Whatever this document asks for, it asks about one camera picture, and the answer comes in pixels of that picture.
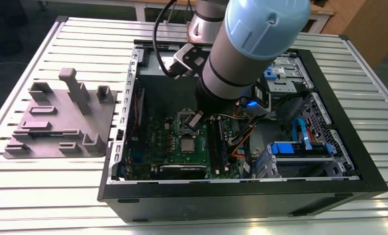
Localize silver camera blue light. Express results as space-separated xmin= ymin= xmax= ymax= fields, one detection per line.
xmin=241 ymin=82 xmax=274 ymax=116

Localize RAM slot black clips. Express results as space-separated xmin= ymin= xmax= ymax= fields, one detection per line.
xmin=214 ymin=117 xmax=226 ymax=172
xmin=206 ymin=117 xmax=218 ymax=172

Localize black PC case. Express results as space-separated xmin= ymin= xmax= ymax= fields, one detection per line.
xmin=97 ymin=39 xmax=388 ymax=223

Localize grey metal drive bay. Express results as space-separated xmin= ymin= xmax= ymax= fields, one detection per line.
xmin=260 ymin=50 xmax=314 ymax=95

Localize desk with white legs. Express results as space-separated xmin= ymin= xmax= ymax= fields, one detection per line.
xmin=36 ymin=0 xmax=197 ymax=24
xmin=297 ymin=3 xmax=337 ymax=34

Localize blue plastic drive bracket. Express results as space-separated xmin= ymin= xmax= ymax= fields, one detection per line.
xmin=261 ymin=64 xmax=278 ymax=80

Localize grey metal disk cage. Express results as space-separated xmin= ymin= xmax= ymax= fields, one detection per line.
xmin=250 ymin=143 xmax=356 ymax=181

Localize CPU socket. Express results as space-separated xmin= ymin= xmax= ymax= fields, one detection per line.
xmin=177 ymin=135 xmax=200 ymax=156

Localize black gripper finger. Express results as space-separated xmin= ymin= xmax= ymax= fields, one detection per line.
xmin=192 ymin=111 xmax=205 ymax=129
xmin=185 ymin=112 xmax=197 ymax=128

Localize silver green CPU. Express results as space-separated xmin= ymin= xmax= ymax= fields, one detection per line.
xmin=180 ymin=139 xmax=197 ymax=154

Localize hard disk in blue carrier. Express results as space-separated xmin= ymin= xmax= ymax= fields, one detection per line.
xmin=265 ymin=141 xmax=334 ymax=160

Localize grey parts rack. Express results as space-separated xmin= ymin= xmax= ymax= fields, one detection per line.
xmin=2 ymin=68 xmax=120 ymax=160

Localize green motherboard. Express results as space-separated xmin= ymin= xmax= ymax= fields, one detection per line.
xmin=124 ymin=110 xmax=246 ymax=181

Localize red black fan wire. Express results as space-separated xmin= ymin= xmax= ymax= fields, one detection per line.
xmin=129 ymin=92 xmax=141 ymax=139

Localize wooden cabinet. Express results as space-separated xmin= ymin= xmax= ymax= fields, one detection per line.
xmin=321 ymin=0 xmax=388 ymax=71

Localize black camera cable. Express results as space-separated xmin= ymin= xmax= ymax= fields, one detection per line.
xmin=150 ymin=0 xmax=178 ymax=78

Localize blue SATA wire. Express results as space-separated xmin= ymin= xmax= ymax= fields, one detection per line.
xmin=290 ymin=117 xmax=313 ymax=151

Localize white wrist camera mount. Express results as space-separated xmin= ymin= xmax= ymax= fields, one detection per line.
xmin=172 ymin=43 xmax=212 ymax=79

